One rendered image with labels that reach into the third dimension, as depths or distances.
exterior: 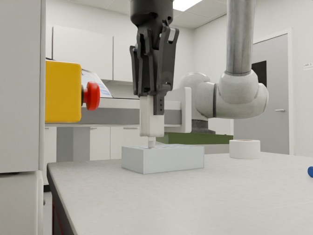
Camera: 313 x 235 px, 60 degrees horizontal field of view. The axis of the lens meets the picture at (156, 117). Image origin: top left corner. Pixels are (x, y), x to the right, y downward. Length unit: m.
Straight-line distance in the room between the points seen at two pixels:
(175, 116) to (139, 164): 0.24
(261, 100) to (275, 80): 3.07
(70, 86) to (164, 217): 0.19
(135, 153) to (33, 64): 0.26
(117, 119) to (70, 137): 1.00
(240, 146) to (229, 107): 0.53
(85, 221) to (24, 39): 0.15
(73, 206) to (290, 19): 4.21
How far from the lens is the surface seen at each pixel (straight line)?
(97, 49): 4.34
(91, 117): 0.58
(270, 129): 4.25
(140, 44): 0.49
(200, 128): 1.17
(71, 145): 1.58
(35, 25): 0.24
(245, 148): 0.65
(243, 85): 1.13
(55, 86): 0.34
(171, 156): 0.45
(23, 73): 0.23
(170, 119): 0.64
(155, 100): 0.45
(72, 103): 0.34
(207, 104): 1.16
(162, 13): 0.47
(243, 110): 1.17
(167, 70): 0.43
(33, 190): 0.24
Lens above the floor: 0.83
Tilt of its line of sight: 2 degrees up
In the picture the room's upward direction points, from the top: straight up
